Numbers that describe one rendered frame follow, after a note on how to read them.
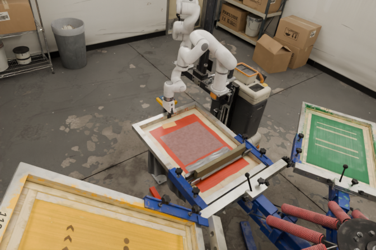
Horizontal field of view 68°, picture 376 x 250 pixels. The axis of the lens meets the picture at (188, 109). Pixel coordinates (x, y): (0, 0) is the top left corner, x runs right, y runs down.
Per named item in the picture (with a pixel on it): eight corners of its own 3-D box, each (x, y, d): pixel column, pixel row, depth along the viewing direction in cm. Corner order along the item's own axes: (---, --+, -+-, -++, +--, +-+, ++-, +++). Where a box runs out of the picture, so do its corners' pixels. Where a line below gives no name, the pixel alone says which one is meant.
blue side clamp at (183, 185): (167, 177, 170) (168, 169, 166) (174, 173, 173) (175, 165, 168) (197, 213, 152) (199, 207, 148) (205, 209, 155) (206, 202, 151)
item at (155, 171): (147, 173, 222) (147, 134, 196) (151, 170, 224) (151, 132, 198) (181, 217, 194) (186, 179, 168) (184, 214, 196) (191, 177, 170)
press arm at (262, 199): (245, 196, 158) (247, 191, 155) (252, 191, 161) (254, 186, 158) (268, 220, 148) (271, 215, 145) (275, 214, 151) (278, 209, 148)
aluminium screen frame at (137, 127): (131, 128, 199) (131, 125, 196) (195, 104, 229) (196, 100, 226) (200, 212, 152) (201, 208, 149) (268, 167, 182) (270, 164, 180)
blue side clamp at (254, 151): (232, 142, 199) (234, 135, 195) (236, 140, 201) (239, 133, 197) (263, 170, 181) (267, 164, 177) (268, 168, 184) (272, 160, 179)
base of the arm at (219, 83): (221, 81, 226) (224, 64, 216) (232, 88, 219) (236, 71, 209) (207, 86, 217) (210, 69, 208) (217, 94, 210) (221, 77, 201)
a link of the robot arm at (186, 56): (201, 31, 184) (212, 40, 174) (195, 60, 196) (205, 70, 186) (179, 31, 177) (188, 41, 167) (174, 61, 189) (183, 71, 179)
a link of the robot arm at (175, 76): (191, 66, 187) (186, 92, 199) (183, 57, 196) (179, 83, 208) (179, 67, 183) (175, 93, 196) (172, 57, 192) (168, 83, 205)
